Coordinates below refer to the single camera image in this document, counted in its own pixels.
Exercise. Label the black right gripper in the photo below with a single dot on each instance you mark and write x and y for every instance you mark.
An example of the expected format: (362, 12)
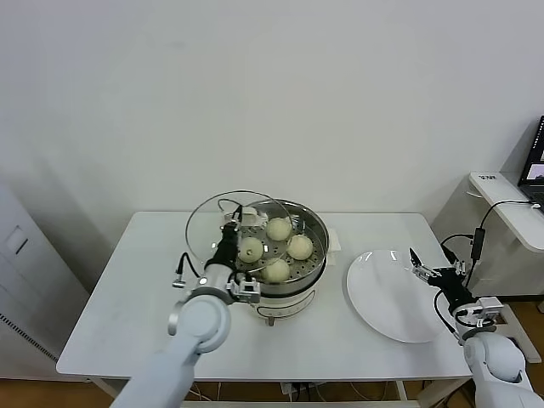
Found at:
(452, 287)

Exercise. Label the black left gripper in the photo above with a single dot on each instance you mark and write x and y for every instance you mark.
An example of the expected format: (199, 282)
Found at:
(226, 251)

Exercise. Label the round glass pot lid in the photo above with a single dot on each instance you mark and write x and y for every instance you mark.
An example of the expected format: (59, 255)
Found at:
(204, 221)

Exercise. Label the white steamed baozi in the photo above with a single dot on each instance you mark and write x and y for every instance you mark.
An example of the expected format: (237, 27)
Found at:
(251, 251)
(279, 229)
(275, 271)
(300, 247)

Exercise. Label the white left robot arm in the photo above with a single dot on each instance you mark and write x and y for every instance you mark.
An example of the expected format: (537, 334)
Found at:
(200, 319)

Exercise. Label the stainless steel steamer basket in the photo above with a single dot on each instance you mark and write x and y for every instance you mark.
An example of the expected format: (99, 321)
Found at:
(304, 268)

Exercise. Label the large white round plate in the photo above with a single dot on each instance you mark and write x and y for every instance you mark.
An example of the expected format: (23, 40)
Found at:
(391, 297)

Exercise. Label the white side desk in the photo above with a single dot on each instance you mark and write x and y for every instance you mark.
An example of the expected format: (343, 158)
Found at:
(501, 225)

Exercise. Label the cream white electric cooker base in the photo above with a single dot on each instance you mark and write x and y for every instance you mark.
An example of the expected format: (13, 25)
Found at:
(289, 306)

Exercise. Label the black open laptop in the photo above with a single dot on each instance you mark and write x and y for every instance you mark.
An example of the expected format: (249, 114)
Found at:
(533, 170)

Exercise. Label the white grey cabinet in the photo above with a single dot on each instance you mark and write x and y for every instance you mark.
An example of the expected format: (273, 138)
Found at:
(25, 276)

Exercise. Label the white table frame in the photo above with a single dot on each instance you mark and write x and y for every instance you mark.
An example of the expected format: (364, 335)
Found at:
(403, 390)

